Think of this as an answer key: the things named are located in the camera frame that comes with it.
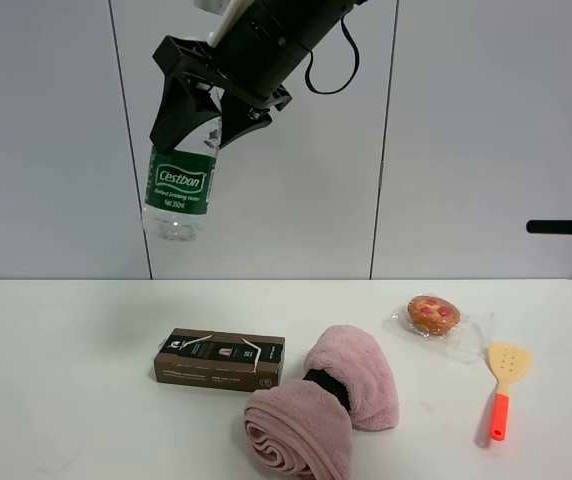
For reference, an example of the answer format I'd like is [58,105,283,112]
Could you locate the rolled pink towel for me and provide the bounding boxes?
[243,325,399,479]

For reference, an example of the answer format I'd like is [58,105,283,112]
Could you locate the black rod at right edge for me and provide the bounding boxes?
[526,220,572,235]

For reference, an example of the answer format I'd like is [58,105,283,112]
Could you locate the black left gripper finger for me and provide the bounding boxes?
[149,69,221,152]

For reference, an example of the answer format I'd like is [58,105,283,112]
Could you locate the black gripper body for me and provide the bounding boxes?
[153,1,360,111]

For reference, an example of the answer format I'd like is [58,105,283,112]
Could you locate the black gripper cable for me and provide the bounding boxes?
[304,9,360,96]

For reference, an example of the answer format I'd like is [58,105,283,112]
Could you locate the yellow spatula orange handle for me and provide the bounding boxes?
[487,341,532,441]

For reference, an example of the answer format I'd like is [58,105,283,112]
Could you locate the white camera mount on gripper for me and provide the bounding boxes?
[193,0,254,48]

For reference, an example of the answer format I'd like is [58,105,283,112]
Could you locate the clear water bottle green label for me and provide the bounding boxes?
[142,88,222,242]

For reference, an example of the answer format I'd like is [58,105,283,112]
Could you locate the wrapped fruit pastry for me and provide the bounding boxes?
[383,294,495,364]

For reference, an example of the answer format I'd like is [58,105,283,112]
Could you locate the brown cardboard box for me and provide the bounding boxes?
[153,328,285,392]

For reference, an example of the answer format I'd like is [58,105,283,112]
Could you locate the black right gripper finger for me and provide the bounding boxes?
[220,92,272,147]

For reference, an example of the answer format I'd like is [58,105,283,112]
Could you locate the black band on towel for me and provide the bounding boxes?
[303,369,351,412]

